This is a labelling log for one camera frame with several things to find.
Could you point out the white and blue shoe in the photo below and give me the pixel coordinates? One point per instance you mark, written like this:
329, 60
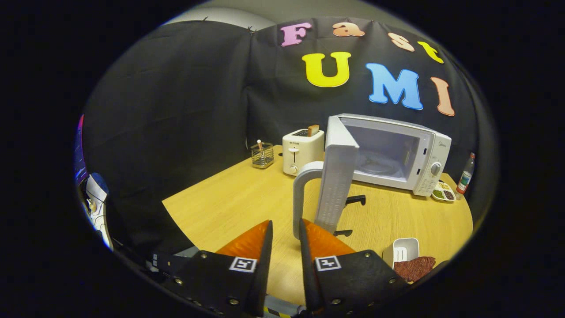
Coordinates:
98, 207

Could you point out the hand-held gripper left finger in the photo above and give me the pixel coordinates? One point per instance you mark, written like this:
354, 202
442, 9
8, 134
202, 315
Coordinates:
265, 265

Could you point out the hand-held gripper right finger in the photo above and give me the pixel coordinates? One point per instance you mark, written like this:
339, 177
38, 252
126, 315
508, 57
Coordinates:
305, 265

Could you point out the small stick utensil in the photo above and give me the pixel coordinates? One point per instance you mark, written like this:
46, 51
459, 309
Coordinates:
260, 145

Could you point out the white pop-up toaster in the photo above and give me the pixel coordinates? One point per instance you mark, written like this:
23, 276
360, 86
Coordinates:
304, 150

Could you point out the toast slice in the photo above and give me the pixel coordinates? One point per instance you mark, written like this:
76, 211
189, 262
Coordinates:
313, 130

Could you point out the clear plastic water bottle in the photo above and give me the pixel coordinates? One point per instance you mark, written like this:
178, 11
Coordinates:
465, 176

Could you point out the white divided dish of beans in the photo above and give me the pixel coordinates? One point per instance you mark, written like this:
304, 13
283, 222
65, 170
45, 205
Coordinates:
443, 193

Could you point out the small white rectangular tray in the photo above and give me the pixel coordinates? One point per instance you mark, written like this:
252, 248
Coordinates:
408, 247

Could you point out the red-brown meat slice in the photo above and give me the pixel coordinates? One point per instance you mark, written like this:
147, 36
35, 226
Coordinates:
415, 267

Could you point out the white toaster oven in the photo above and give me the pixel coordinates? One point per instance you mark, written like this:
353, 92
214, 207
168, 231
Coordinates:
423, 150

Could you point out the glass turntable plate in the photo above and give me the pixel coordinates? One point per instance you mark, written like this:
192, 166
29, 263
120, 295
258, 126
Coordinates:
375, 167

